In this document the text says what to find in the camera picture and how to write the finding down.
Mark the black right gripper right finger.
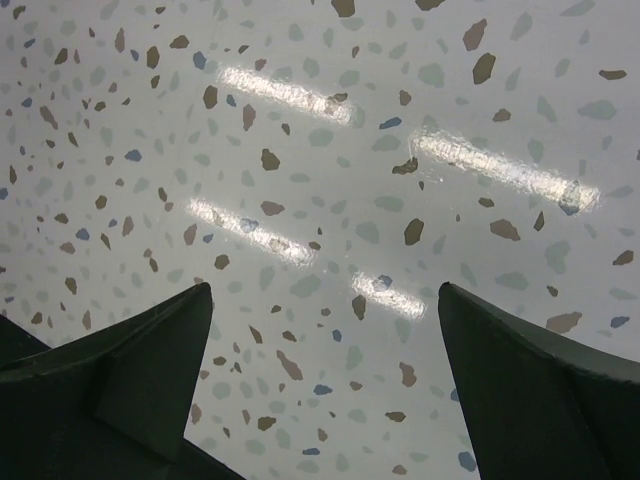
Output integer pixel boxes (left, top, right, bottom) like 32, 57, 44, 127
438, 283, 639, 479

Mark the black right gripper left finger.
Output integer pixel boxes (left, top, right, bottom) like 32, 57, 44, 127
0, 281, 215, 480

